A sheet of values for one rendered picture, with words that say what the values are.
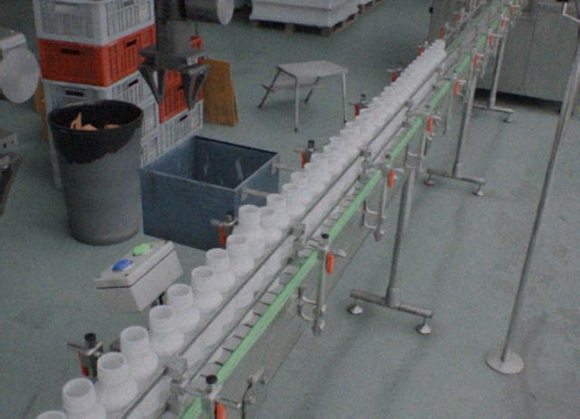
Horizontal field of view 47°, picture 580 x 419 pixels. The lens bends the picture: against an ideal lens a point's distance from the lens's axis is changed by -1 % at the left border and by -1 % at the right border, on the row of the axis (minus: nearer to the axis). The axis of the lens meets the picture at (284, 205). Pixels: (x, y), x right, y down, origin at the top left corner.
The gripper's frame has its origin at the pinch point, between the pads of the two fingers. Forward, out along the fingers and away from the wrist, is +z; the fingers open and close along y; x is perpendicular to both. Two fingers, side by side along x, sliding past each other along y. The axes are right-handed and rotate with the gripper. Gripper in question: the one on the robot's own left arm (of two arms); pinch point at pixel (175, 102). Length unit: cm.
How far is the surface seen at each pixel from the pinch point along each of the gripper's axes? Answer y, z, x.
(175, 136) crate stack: 175, 127, -265
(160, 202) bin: 39, 51, -50
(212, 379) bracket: -25.8, 26.4, 32.6
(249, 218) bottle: -15.4, 18.4, 1.2
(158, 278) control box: -3.0, 28.5, 12.2
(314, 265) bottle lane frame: -19.8, 39.5, -21.8
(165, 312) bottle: -15.1, 21.8, 27.7
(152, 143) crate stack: 167, 117, -227
